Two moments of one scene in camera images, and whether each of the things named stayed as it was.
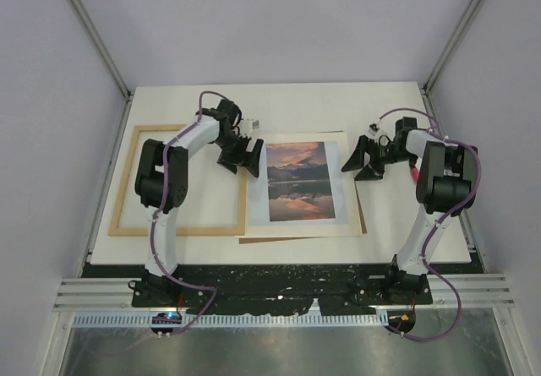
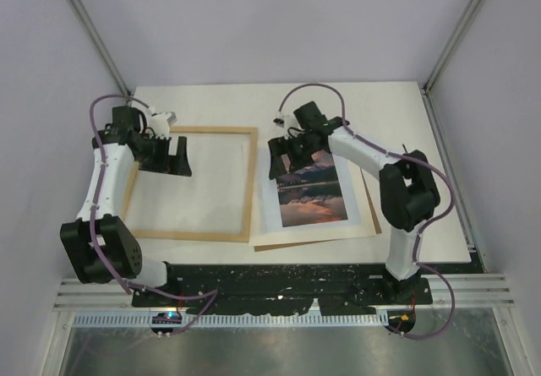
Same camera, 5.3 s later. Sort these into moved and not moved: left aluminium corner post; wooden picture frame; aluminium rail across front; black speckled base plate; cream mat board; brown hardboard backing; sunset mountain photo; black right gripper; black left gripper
Moved: black right gripper; wooden picture frame; sunset mountain photo; cream mat board; black left gripper; brown hardboard backing
Not moved: aluminium rail across front; left aluminium corner post; black speckled base plate
